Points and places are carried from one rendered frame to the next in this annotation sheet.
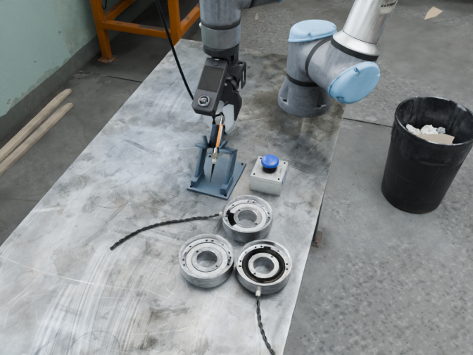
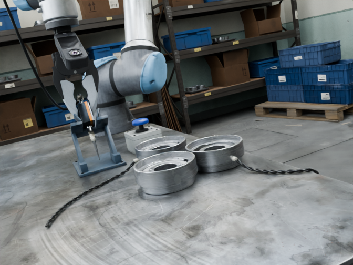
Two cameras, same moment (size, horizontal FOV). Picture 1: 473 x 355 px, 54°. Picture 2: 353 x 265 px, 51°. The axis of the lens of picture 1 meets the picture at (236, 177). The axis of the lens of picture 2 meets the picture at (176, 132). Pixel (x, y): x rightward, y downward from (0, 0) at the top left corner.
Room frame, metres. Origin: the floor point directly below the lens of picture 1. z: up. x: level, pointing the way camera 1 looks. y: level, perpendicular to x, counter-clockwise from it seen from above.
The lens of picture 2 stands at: (0.06, 0.41, 1.01)
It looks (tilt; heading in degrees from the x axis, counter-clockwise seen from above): 12 degrees down; 320
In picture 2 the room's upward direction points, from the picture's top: 11 degrees counter-clockwise
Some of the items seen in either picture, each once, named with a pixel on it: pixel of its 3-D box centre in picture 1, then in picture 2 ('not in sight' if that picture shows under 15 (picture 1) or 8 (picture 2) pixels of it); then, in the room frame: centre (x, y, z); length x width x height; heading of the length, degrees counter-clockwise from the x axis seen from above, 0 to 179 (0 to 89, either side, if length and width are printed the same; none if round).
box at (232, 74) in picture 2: not in sight; (228, 68); (3.36, -3.41, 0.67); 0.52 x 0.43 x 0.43; 72
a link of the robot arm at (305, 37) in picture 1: (312, 48); (104, 79); (1.10, -0.20, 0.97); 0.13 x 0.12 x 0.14; 28
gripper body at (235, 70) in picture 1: (222, 68); (68, 50); (0.85, 0.03, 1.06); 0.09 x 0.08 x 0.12; 160
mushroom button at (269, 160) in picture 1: (269, 167); (141, 129); (0.78, -0.07, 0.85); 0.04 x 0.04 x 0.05
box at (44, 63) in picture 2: not in sight; (52, 56); (4.01, -1.32, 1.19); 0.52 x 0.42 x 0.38; 72
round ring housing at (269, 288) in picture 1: (263, 268); (215, 153); (0.52, -0.05, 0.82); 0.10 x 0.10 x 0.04
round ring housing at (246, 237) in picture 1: (247, 219); (162, 152); (0.64, -0.02, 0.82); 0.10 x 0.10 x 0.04
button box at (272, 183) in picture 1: (269, 173); (143, 139); (0.78, -0.08, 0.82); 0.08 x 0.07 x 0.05; 162
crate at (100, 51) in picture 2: not in sight; (112, 53); (3.82, -1.96, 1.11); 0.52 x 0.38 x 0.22; 72
